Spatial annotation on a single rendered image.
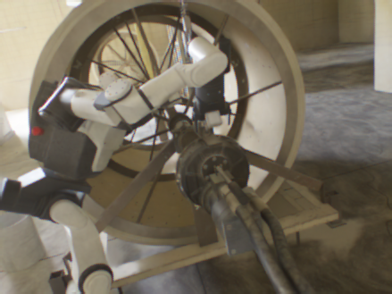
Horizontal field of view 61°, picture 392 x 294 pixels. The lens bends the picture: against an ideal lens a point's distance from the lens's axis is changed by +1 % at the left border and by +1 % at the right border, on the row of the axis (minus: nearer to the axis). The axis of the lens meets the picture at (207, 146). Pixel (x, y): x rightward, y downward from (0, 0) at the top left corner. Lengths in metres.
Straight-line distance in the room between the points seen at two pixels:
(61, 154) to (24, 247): 1.69
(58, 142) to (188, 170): 0.48
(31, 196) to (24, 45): 11.33
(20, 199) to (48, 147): 0.20
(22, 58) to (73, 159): 11.37
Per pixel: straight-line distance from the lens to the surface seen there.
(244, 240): 1.08
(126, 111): 0.93
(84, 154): 1.27
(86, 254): 1.49
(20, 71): 12.65
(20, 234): 2.88
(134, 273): 2.12
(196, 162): 1.21
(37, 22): 12.47
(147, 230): 2.28
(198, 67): 0.89
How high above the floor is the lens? 1.44
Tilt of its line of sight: 19 degrees down
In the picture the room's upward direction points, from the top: 11 degrees counter-clockwise
